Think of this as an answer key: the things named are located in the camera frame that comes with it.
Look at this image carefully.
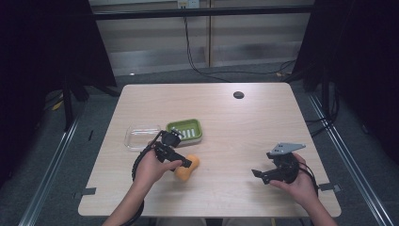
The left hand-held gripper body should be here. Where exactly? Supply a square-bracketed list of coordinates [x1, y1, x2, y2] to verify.
[152, 129, 186, 164]

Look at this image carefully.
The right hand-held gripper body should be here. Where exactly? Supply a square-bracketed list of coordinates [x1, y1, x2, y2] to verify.
[265, 142, 307, 185]

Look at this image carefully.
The orange soap bar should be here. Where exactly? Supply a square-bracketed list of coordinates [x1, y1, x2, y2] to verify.
[174, 153, 200, 182]

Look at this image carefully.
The person's left hand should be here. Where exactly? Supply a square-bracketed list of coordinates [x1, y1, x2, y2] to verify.
[133, 150, 184, 191]

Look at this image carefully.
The person's right hand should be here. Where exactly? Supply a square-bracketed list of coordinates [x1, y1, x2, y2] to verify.
[268, 153, 320, 210]

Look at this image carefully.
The clear plastic tray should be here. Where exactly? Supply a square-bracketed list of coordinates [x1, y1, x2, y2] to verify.
[123, 124, 163, 153]

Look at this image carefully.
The green soap dish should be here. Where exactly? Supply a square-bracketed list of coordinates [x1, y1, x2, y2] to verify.
[165, 118, 204, 148]

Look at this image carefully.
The black metal stand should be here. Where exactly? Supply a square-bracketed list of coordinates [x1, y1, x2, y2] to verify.
[61, 78, 92, 133]

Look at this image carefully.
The black curtain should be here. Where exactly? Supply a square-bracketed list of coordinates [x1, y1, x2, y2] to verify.
[0, 0, 118, 189]
[291, 0, 399, 164]

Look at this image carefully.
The black horizontal bar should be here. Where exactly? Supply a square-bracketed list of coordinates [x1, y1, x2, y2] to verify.
[92, 5, 316, 21]

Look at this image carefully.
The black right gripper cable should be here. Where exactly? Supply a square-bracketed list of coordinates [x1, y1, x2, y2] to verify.
[297, 161, 321, 198]

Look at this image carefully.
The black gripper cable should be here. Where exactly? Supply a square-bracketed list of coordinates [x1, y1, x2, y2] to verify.
[297, 161, 321, 198]
[120, 129, 166, 226]

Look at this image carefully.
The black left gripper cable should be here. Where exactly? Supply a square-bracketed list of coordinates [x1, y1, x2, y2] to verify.
[120, 129, 166, 226]

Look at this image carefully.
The grey table bracket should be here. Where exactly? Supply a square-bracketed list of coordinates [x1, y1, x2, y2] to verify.
[317, 183, 343, 194]
[72, 186, 97, 200]

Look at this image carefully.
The bundle of black floor cables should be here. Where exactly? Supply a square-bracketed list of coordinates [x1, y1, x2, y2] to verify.
[304, 74, 342, 139]

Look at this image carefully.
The metal floor rail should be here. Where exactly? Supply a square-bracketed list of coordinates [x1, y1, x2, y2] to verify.
[307, 92, 394, 226]
[18, 116, 83, 226]

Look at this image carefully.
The black hanging cable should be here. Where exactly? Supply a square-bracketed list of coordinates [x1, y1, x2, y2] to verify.
[183, 16, 297, 84]

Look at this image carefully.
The white wall outlet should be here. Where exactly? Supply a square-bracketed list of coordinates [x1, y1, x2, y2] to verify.
[177, 0, 200, 9]

